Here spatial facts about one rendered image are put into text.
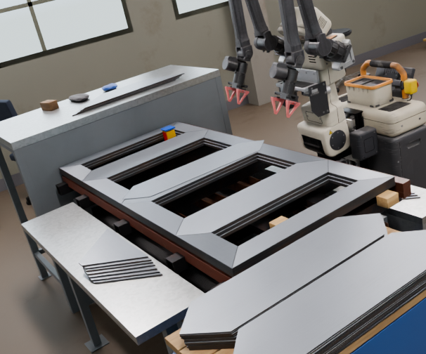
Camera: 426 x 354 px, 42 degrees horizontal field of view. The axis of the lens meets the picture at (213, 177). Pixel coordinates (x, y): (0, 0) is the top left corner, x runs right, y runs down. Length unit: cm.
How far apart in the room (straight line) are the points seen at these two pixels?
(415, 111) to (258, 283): 162
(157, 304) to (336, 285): 58
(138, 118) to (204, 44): 309
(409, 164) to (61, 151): 181
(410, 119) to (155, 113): 139
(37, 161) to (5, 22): 273
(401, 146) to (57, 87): 367
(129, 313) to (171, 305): 13
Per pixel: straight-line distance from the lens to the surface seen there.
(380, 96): 302
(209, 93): 343
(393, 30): 781
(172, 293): 184
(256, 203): 206
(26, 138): 300
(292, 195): 210
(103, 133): 313
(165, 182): 242
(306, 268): 163
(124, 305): 186
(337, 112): 284
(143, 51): 593
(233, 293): 159
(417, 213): 221
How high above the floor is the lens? 174
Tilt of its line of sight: 22 degrees down
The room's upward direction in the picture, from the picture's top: 13 degrees counter-clockwise
